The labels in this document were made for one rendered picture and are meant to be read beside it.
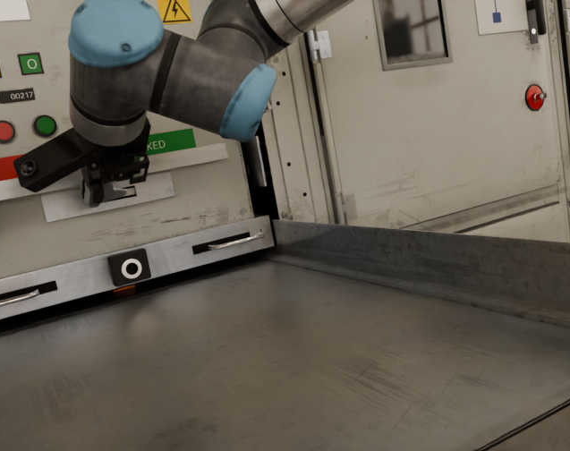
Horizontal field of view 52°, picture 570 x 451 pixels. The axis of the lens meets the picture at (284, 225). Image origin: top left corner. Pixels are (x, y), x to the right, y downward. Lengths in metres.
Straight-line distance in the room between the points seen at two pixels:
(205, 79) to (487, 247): 0.35
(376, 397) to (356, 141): 0.71
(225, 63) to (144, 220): 0.44
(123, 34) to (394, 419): 0.44
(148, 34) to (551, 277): 0.46
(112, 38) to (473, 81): 0.87
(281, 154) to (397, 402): 0.67
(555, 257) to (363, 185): 0.58
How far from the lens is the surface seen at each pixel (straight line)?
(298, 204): 1.06
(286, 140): 1.06
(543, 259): 0.61
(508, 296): 0.65
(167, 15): 1.06
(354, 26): 1.15
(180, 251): 1.01
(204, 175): 1.04
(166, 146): 1.02
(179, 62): 0.63
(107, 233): 0.99
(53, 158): 0.80
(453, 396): 0.46
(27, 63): 1.00
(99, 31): 0.63
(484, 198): 1.32
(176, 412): 0.52
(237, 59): 0.65
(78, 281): 0.98
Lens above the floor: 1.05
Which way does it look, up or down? 8 degrees down
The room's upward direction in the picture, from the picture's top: 10 degrees counter-clockwise
